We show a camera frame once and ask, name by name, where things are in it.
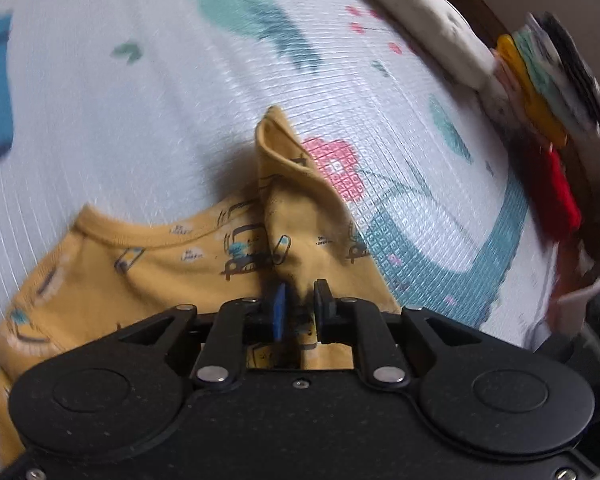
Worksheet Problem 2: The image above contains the cream rolled cloth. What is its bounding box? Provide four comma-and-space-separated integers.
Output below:
330, 0, 498, 91

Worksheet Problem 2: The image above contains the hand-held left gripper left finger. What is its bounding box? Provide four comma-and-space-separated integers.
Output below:
115, 282, 288, 387

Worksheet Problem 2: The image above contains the mustard yellow car-print shirt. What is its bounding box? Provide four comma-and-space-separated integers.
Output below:
0, 105, 403, 466

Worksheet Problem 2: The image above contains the stack of folded clothes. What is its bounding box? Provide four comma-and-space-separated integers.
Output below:
482, 12, 600, 148

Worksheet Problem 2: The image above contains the cartoon animal play mat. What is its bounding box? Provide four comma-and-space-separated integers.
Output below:
0, 0, 565, 466

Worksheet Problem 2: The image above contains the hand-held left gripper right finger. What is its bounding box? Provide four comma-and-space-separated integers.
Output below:
314, 279, 483, 388

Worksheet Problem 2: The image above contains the red object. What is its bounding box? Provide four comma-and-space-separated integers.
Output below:
524, 147, 583, 243

